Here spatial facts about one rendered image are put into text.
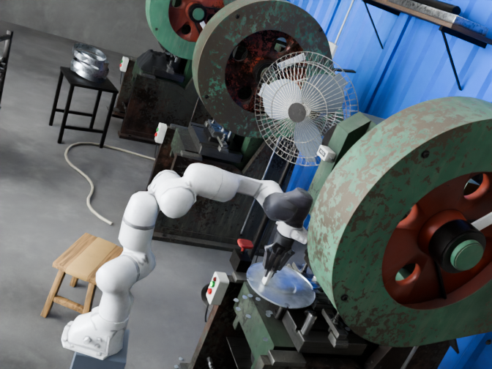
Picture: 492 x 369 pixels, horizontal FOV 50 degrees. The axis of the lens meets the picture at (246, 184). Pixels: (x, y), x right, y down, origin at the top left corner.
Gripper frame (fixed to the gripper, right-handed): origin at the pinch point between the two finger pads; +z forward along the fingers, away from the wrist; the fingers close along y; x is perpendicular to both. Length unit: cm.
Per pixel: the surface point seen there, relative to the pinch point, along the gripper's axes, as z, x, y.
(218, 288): 22.9, -20.4, 7.0
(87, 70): 18, -288, 48
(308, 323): 5.7, 19.1, -12.5
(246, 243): 5.9, -32.3, -4.2
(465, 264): -49, 53, -26
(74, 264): 49, -63, 61
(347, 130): -62, -12, -14
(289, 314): 11.4, 7.8, -11.6
